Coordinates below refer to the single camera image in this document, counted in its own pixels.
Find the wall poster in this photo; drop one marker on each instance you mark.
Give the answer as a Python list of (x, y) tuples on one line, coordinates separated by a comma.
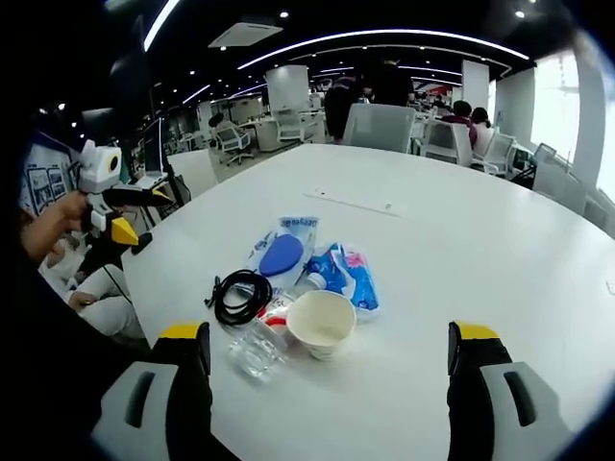
[(45, 185)]

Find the person's left hand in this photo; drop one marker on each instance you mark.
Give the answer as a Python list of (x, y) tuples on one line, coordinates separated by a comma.
[(55, 216)]

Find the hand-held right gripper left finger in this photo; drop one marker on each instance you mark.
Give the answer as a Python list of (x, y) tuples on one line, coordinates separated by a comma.
[(144, 398)]

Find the white office chair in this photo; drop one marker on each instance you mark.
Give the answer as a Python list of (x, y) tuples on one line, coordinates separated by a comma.
[(447, 141), (499, 151)]

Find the white mesh chair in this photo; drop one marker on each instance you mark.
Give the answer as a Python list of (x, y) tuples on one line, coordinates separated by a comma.
[(379, 127)]

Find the white table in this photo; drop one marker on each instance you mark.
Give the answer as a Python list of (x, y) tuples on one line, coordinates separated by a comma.
[(456, 288)]

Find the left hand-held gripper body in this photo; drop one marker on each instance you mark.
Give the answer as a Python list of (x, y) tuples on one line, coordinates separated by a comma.
[(98, 168)]

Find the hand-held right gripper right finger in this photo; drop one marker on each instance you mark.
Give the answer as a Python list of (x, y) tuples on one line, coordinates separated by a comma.
[(509, 398)]

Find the white paper cup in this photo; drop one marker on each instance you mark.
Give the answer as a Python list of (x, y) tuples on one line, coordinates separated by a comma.
[(319, 319)]

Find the person's white trousers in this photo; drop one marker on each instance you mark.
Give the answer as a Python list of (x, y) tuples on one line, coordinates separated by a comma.
[(105, 302)]

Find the grey chair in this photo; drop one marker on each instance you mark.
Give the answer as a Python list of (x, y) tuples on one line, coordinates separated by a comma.
[(559, 185)]

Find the white swivel chair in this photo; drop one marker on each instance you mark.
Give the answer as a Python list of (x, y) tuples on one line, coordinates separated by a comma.
[(235, 141)]

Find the ceiling air conditioner unit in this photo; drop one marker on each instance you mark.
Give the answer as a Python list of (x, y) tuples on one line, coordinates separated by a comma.
[(245, 34)]

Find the blue sponge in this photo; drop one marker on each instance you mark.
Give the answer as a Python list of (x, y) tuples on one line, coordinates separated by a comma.
[(282, 247)]

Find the clear plastic bottle red label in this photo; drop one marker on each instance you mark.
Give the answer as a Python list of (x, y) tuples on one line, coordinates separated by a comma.
[(257, 353)]

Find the blue and white packet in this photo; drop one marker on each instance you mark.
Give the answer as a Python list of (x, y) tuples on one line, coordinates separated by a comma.
[(353, 278)]

